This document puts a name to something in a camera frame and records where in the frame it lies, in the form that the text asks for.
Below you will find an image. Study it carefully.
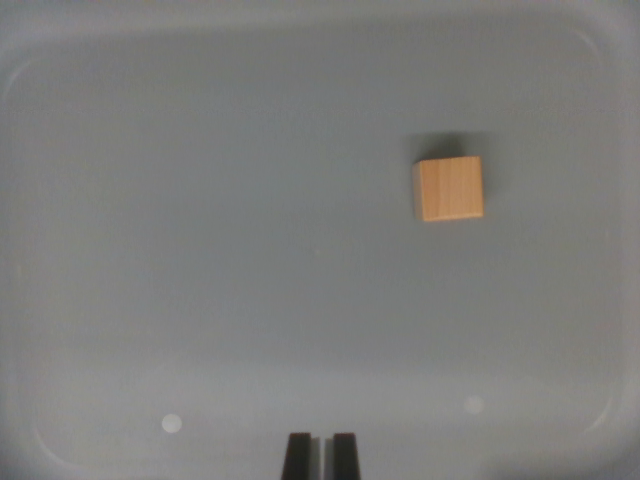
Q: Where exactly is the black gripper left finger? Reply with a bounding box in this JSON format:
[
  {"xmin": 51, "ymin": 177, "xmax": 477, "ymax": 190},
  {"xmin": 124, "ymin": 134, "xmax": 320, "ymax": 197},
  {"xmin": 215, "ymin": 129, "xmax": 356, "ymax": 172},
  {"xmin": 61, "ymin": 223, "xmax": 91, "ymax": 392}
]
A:
[{"xmin": 281, "ymin": 432, "xmax": 324, "ymax": 480}]

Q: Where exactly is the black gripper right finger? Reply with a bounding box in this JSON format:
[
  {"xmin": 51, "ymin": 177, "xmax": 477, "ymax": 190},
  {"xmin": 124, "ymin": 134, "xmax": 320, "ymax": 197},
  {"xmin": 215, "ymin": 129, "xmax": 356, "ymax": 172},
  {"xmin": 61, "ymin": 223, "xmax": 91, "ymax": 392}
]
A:
[{"xmin": 323, "ymin": 432, "xmax": 362, "ymax": 480}]

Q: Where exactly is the light wooden cube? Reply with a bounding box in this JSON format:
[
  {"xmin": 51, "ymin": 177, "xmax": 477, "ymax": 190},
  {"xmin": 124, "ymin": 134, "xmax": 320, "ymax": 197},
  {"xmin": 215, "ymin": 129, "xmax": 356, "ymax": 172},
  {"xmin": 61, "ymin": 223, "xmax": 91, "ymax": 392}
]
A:
[{"xmin": 412, "ymin": 155, "xmax": 485, "ymax": 223}]

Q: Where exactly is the grey plastic bin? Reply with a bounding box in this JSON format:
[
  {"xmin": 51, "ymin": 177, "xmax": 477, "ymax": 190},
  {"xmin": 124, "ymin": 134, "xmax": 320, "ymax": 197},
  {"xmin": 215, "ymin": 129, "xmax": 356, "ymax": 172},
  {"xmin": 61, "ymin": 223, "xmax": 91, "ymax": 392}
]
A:
[{"xmin": 0, "ymin": 0, "xmax": 640, "ymax": 480}]

